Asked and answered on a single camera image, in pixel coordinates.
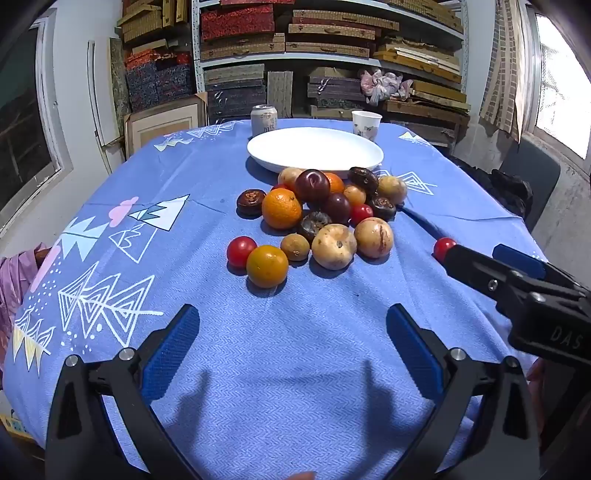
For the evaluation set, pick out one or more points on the bright window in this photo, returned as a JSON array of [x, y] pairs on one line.
[[563, 92]]

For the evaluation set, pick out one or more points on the blue printed tablecloth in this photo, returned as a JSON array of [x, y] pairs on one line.
[[286, 332]]

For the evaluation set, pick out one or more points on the black bag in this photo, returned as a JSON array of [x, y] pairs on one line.
[[508, 187]]

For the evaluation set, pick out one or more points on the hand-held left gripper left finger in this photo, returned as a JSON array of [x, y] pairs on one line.
[[171, 355]]

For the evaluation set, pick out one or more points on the round orange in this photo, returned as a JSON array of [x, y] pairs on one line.
[[336, 183]]

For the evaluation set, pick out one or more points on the beige picture frame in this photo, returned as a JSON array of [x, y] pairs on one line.
[[161, 121]]

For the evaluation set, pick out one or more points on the silver drink can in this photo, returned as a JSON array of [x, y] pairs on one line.
[[264, 121]]

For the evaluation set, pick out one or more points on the dark brown wrinkled fruit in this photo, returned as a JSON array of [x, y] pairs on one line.
[[382, 207], [363, 179], [250, 202], [314, 225]]

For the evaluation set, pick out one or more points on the dark grey chair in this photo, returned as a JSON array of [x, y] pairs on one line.
[[535, 175]]

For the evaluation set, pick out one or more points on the brick-patterned curtain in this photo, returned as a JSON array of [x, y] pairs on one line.
[[503, 69]]

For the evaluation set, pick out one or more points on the white oval plate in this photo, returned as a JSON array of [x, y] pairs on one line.
[[314, 150]]

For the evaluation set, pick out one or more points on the white metal shelf rack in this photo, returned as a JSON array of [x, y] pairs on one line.
[[197, 55]]

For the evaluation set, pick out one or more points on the small orange-tan fruit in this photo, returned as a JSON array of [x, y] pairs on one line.
[[354, 194]]

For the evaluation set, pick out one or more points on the pink plastic bag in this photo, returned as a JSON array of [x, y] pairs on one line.
[[383, 83]]

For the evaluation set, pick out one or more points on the white-framed dark window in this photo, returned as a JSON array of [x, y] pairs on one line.
[[23, 129]]

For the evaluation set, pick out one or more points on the white paper cup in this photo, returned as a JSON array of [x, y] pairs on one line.
[[367, 124]]

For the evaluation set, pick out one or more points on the yellow passion fruit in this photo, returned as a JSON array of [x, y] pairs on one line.
[[288, 176], [392, 189], [374, 237], [334, 246]]

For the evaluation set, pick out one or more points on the stack of patterned gift boxes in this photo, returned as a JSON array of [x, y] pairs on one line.
[[157, 78]]

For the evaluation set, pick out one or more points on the smooth yellow-orange citrus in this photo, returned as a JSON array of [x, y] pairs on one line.
[[267, 266]]

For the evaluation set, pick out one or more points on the white leaning panel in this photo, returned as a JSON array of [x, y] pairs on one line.
[[99, 115]]

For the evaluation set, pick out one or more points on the small brown longan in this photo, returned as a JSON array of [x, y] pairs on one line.
[[294, 247]]

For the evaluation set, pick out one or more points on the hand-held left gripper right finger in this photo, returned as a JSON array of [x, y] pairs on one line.
[[415, 355]]

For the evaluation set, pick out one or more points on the large bumpy orange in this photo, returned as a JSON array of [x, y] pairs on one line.
[[281, 208]]

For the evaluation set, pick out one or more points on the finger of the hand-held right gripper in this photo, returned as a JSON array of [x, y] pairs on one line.
[[517, 260], [471, 267]]

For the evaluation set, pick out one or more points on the dark purple plum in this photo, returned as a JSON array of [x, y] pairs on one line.
[[312, 185], [337, 207]]

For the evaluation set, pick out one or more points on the pink cloth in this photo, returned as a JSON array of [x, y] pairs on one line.
[[14, 286]]

